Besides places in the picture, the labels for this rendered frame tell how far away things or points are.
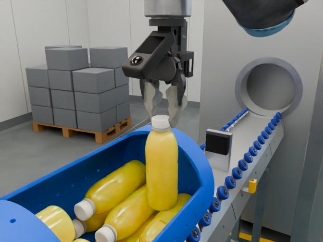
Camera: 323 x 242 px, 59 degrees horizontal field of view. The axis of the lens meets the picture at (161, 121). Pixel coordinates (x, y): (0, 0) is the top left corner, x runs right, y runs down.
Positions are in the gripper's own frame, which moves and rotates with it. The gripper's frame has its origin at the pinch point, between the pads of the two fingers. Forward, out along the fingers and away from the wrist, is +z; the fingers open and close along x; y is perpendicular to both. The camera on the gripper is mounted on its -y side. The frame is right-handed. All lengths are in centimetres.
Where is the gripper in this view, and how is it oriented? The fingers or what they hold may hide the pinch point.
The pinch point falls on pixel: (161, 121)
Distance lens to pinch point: 59.3
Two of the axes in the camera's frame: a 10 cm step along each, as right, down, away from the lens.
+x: -8.5, -1.7, 4.9
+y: 5.2, -2.7, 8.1
